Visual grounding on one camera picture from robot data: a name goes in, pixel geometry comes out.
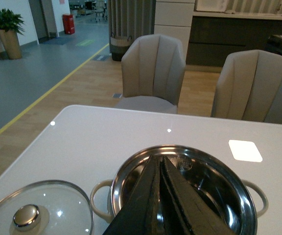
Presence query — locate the beige chair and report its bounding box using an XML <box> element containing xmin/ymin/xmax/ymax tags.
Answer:
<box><xmin>115</xmin><ymin>34</ymin><xmax>186</xmax><ymax>114</ymax></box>
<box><xmin>211</xmin><ymin>49</ymin><xmax>282</xmax><ymax>124</ymax></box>

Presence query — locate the cream electric cooking pot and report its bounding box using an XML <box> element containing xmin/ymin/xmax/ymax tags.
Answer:
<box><xmin>90</xmin><ymin>144</ymin><xmax>269</xmax><ymax>235</ymax></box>

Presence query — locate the beige chair right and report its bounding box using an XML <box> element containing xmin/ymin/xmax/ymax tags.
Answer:
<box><xmin>211</xmin><ymin>49</ymin><xmax>282</xmax><ymax>124</ymax></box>

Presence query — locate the glass pot lid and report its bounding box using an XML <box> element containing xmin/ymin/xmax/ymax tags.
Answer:
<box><xmin>0</xmin><ymin>180</ymin><xmax>94</xmax><ymax>235</ymax></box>

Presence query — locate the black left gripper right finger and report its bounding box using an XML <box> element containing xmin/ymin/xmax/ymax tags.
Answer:
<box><xmin>160</xmin><ymin>157</ymin><xmax>234</xmax><ymax>235</ymax></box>

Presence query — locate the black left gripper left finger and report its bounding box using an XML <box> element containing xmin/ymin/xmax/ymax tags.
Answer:
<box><xmin>104</xmin><ymin>156</ymin><xmax>160</xmax><ymax>235</ymax></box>

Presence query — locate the potted green plant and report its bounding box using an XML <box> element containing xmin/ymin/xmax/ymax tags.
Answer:
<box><xmin>0</xmin><ymin>8</ymin><xmax>24</xmax><ymax>60</ymax></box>

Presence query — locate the beige chair left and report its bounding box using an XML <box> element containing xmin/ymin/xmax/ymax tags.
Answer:
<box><xmin>115</xmin><ymin>34</ymin><xmax>186</xmax><ymax>114</ymax></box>

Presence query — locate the grey curtain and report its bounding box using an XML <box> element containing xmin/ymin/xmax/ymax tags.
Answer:
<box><xmin>107</xmin><ymin>0</ymin><xmax>156</xmax><ymax>40</ymax></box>

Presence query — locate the red bin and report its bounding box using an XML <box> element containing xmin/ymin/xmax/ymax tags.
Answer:
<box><xmin>62</xmin><ymin>14</ymin><xmax>75</xmax><ymax>35</ymax></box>

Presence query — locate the woven basket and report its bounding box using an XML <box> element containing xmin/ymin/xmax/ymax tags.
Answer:
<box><xmin>110</xmin><ymin>32</ymin><xmax>132</xmax><ymax>61</ymax></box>

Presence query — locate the dark kitchen counter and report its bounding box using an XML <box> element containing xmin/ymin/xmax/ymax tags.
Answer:
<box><xmin>186</xmin><ymin>16</ymin><xmax>282</xmax><ymax>67</ymax></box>

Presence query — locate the white cabinet column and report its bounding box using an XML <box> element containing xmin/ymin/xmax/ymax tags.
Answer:
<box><xmin>154</xmin><ymin>0</ymin><xmax>195</xmax><ymax>56</ymax></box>

